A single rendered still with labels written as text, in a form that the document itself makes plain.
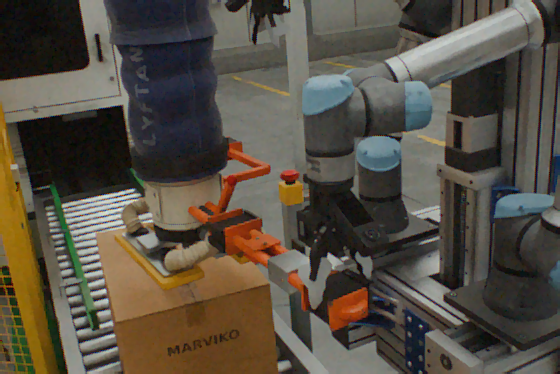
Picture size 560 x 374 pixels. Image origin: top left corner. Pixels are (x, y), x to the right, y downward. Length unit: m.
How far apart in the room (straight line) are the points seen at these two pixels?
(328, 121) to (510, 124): 0.66
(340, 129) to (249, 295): 0.82
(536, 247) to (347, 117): 0.47
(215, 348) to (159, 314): 0.19
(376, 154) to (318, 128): 0.71
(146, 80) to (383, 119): 0.60
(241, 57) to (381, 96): 10.00
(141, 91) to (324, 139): 0.56
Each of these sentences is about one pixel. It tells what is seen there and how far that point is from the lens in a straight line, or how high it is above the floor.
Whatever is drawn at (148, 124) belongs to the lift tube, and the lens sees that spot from 1.37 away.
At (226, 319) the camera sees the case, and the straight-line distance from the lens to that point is 1.65.
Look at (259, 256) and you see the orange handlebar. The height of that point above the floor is 1.22.
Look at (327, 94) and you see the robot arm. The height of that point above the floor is 1.55.
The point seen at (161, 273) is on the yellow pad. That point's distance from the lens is 1.41.
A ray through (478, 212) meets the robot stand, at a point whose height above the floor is 1.16.
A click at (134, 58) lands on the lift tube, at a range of 1.35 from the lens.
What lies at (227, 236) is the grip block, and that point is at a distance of 1.24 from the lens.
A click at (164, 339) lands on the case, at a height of 0.87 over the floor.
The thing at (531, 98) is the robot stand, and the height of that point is 1.42.
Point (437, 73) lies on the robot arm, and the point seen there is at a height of 1.54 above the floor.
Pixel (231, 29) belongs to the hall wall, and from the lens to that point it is 10.95.
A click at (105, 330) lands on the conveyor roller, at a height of 0.54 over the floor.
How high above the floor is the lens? 1.74
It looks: 20 degrees down
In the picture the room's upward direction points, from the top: 5 degrees counter-clockwise
